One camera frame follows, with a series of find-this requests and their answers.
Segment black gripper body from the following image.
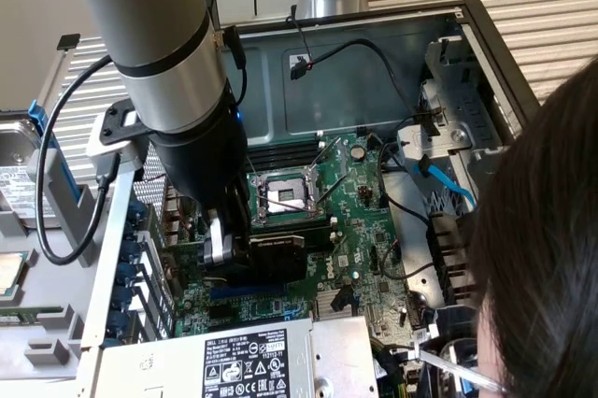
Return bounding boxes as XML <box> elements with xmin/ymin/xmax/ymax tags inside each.
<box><xmin>148</xmin><ymin>98</ymin><xmax>249</xmax><ymax>211</ymax></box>

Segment black graphics card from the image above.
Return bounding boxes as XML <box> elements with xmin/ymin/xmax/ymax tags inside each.
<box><xmin>158</xmin><ymin>232</ymin><xmax>308</xmax><ymax>290</ymax></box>

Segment blue expansion slot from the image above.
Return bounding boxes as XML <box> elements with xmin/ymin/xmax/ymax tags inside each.
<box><xmin>208</xmin><ymin>281</ymin><xmax>287</xmax><ymax>301</ymax></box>

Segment short black expansion slot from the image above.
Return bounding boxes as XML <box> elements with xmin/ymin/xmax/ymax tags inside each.
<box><xmin>207</xmin><ymin>303</ymin><xmax>235</xmax><ymax>321</ymax></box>

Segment CPU socket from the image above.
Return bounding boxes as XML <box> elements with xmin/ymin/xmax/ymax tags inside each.
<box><xmin>247</xmin><ymin>166</ymin><xmax>328</xmax><ymax>231</ymax></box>

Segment black RAM slot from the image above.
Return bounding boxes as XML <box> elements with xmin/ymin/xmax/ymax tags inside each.
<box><xmin>249</xmin><ymin>222</ymin><xmax>338</xmax><ymax>239</ymax></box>
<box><xmin>247</xmin><ymin>156</ymin><xmax>324</xmax><ymax>172</ymax></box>
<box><xmin>247</xmin><ymin>136</ymin><xmax>324</xmax><ymax>152</ymax></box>
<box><xmin>247</xmin><ymin>149</ymin><xmax>324</xmax><ymax>165</ymax></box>
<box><xmin>247</xmin><ymin>143</ymin><xmax>324</xmax><ymax>159</ymax></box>

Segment silver chipset heatsink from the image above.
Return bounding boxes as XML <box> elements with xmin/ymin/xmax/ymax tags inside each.
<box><xmin>313</xmin><ymin>288</ymin><xmax>359</xmax><ymax>322</ymax></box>

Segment socket locking lever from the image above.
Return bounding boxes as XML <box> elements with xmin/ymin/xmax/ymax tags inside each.
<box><xmin>319</xmin><ymin>172</ymin><xmax>349</xmax><ymax>215</ymax></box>

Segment silver power supply unit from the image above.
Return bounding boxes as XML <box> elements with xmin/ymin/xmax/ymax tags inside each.
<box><xmin>74</xmin><ymin>316</ymin><xmax>380</xmax><ymax>398</ymax></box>

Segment metal socket load plate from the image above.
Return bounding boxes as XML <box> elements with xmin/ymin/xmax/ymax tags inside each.
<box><xmin>306</xmin><ymin>135</ymin><xmax>350</xmax><ymax>179</ymax></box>

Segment green motherboard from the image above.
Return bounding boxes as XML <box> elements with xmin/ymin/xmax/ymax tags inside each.
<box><xmin>158</xmin><ymin>130</ymin><xmax>438</xmax><ymax>398</ymax></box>

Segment open grey PC case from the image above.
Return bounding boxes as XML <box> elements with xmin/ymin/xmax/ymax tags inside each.
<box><xmin>74</xmin><ymin>0</ymin><xmax>543</xmax><ymax>398</ymax></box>

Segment grey parts rack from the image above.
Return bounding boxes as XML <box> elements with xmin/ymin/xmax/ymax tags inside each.
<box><xmin>0</xmin><ymin>149</ymin><xmax>116</xmax><ymax>383</ymax></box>

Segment hard disk with blue carrier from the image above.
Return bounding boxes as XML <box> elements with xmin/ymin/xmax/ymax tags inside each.
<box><xmin>0</xmin><ymin>98</ymin><xmax>80</xmax><ymax>231</ymax></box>

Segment silver CPU chip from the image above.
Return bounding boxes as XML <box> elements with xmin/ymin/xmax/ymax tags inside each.
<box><xmin>0</xmin><ymin>250</ymin><xmax>38</xmax><ymax>301</ymax></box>

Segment black fan shroud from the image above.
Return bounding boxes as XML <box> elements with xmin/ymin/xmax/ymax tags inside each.
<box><xmin>427</xmin><ymin>210</ymin><xmax>477</xmax><ymax>306</ymax></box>

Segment dark plastic disk bay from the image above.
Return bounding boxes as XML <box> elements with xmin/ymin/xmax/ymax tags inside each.
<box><xmin>420</xmin><ymin>304</ymin><xmax>482</xmax><ymax>398</ymax></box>

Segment clear-rimmed eyeglasses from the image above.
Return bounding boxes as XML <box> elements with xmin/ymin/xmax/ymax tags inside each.
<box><xmin>415</xmin><ymin>341</ymin><xmax>510</xmax><ymax>394</ymax></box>

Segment grey metal disk bay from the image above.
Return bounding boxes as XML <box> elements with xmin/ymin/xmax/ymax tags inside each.
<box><xmin>418</xmin><ymin>36</ymin><xmax>515</xmax><ymax>212</ymax></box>

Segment person's dark-haired head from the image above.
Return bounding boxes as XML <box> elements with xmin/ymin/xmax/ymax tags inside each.
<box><xmin>466</xmin><ymin>54</ymin><xmax>598</xmax><ymax>398</ymax></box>

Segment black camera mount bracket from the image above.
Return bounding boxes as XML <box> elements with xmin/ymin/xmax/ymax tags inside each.
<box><xmin>100</xmin><ymin>97</ymin><xmax>158</xmax><ymax>147</ymax></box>

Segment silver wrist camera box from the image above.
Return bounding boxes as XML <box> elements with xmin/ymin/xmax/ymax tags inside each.
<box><xmin>85</xmin><ymin>110</ymin><xmax>150</xmax><ymax>170</ymax></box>

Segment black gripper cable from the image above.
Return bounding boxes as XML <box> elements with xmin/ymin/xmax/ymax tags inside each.
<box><xmin>214</xmin><ymin>0</ymin><xmax>263</xmax><ymax>107</ymax></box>

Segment black SATA wire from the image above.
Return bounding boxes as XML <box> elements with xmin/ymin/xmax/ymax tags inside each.
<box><xmin>289</xmin><ymin>37</ymin><xmax>443</xmax><ymax>137</ymax></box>

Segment black camera cable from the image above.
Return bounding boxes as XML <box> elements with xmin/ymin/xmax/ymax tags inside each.
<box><xmin>36</xmin><ymin>54</ymin><xmax>123</xmax><ymax>267</ymax></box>

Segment blue SATA wire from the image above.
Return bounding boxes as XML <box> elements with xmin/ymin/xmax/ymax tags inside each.
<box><xmin>416</xmin><ymin>154</ymin><xmax>477</xmax><ymax>212</ymax></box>

